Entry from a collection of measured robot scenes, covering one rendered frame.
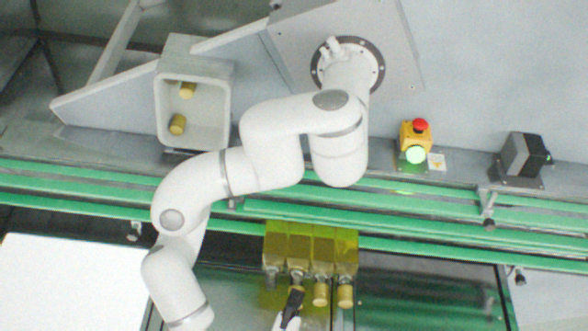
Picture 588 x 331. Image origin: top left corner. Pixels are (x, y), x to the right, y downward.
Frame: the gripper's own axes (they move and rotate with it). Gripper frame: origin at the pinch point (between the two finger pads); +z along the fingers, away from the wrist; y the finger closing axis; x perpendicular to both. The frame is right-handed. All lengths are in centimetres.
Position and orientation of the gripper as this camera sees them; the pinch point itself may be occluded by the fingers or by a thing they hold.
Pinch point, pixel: (294, 302)
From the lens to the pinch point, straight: 127.6
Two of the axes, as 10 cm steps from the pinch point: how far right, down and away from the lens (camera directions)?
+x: -9.4, -2.9, 1.5
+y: 1.0, -6.9, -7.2
